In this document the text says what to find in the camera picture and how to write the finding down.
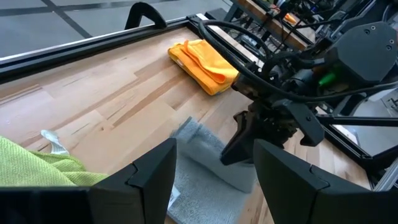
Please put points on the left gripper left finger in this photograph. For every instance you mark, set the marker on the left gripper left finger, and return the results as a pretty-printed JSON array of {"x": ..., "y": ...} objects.
[{"x": 124, "y": 202}]

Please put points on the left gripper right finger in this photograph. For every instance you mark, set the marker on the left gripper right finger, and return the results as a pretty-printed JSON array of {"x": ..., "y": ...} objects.
[{"x": 311, "y": 202}]

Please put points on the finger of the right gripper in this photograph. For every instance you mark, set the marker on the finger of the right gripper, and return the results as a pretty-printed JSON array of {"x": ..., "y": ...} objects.
[
  {"x": 242, "y": 143},
  {"x": 308, "y": 127}
]

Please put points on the grey microfiber towel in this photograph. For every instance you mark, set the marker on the grey microfiber towel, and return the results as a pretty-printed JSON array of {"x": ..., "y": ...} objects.
[{"x": 205, "y": 193}]

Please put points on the orange microfiber towel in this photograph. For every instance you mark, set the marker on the orange microfiber towel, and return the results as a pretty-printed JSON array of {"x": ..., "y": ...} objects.
[{"x": 205, "y": 65}]

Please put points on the lime green microfiber towel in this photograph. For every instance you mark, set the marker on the lime green microfiber towel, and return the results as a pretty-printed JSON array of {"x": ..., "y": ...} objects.
[{"x": 31, "y": 168}]

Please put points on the silver aluminium extrusion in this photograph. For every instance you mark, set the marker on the silver aluminium extrusion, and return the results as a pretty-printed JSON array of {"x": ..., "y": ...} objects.
[{"x": 387, "y": 180}]

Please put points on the background wooden desk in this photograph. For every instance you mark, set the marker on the background wooden desk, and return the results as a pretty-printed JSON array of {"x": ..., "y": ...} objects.
[{"x": 273, "y": 26}]

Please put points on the black aluminium rig frame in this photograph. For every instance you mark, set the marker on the black aluminium rig frame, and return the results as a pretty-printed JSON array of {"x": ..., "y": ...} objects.
[{"x": 77, "y": 51}]

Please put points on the black frame clamp bracket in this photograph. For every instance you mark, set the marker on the black frame clamp bracket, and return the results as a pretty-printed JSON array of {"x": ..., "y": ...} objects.
[{"x": 146, "y": 11}]

